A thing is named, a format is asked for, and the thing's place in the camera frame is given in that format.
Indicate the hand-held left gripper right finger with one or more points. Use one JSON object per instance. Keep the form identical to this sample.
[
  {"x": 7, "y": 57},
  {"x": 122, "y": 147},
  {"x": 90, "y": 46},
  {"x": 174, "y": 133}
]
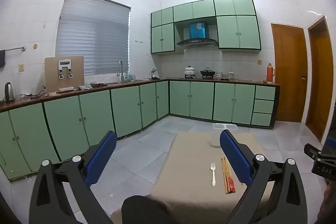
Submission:
[{"x": 235, "y": 158}]

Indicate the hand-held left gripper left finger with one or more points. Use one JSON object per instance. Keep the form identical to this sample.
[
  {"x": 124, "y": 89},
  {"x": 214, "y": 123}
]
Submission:
[{"x": 101, "y": 158}]

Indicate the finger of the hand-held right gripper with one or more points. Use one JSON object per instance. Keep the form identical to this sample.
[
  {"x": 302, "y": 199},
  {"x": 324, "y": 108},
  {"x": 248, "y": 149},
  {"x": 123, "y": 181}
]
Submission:
[{"x": 312, "y": 150}]

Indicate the cream plastic fork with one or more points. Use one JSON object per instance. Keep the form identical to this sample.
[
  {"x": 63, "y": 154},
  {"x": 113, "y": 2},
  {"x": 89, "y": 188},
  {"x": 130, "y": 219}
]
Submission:
[{"x": 213, "y": 174}]

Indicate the white double utensil holder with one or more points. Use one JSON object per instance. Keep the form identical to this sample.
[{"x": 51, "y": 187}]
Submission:
[{"x": 215, "y": 138}]

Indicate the person's right forearm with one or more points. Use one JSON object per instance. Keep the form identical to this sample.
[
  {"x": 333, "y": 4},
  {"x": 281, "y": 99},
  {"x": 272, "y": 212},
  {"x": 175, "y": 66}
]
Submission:
[{"x": 329, "y": 197}]

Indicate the green base cabinet run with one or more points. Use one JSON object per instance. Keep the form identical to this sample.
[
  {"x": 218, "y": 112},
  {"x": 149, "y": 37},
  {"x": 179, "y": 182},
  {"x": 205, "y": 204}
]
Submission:
[{"x": 65, "y": 121}]

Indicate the green base cabinet with drawers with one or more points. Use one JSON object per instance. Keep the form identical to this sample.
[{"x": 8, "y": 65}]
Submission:
[{"x": 223, "y": 100}]

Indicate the grey dish rag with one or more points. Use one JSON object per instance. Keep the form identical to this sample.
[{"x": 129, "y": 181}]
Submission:
[{"x": 85, "y": 87}]

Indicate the white power strip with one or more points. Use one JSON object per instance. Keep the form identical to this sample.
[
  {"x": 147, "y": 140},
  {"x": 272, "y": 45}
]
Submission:
[{"x": 65, "y": 88}]

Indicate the glass jars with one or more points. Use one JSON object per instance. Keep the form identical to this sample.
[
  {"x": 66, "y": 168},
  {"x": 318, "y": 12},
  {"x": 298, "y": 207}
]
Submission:
[{"x": 231, "y": 75}]

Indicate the stack of bowls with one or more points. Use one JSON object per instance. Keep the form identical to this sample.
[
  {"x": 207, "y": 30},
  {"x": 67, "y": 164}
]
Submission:
[{"x": 219, "y": 75}]

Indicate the orange thermos flask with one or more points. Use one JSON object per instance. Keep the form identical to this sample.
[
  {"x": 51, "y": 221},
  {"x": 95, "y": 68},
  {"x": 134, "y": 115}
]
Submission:
[{"x": 270, "y": 73}]

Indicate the gas stove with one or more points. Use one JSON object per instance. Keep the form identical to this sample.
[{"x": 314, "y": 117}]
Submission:
[{"x": 197, "y": 78}]

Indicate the black wok with lid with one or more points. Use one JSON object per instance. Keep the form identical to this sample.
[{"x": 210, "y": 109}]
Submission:
[{"x": 208, "y": 72}]

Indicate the chrome sink faucet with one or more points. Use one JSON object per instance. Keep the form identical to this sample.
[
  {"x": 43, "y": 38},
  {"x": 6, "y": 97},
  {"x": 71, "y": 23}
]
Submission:
[{"x": 120, "y": 70}]

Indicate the cardboard water dispenser box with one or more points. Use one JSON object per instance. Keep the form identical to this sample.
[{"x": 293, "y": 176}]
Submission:
[{"x": 64, "y": 74}]

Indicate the white lidded pot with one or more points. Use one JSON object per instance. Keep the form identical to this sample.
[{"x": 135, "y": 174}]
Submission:
[{"x": 189, "y": 71}]

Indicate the small silver kettle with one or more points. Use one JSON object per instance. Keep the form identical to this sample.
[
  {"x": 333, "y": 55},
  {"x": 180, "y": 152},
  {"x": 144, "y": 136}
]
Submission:
[{"x": 155, "y": 74}]

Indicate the clear glass vase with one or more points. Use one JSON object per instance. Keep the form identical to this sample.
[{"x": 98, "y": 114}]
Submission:
[{"x": 17, "y": 85}]

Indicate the steel electric kettle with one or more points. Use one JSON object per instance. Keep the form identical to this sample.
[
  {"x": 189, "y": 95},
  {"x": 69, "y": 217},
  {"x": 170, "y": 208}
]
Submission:
[{"x": 9, "y": 91}]

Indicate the grey window blind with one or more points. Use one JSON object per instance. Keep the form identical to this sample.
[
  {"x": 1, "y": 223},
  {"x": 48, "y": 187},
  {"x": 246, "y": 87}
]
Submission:
[{"x": 92, "y": 35}]

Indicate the range hood blue film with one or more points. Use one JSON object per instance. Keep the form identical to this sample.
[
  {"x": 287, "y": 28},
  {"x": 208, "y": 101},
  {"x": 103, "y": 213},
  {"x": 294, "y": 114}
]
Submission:
[{"x": 197, "y": 32}]

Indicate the chrome towel bar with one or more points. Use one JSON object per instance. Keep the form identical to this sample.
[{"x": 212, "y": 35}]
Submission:
[{"x": 14, "y": 49}]

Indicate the dark hanging towel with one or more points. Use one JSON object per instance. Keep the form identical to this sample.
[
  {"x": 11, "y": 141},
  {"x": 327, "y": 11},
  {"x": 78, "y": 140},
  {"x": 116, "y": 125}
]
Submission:
[{"x": 2, "y": 58}]

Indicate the green wall cabinet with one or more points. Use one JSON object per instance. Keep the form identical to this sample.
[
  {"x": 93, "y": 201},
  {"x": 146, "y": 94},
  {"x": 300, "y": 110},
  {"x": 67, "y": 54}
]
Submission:
[
  {"x": 162, "y": 35},
  {"x": 237, "y": 27},
  {"x": 194, "y": 10}
]

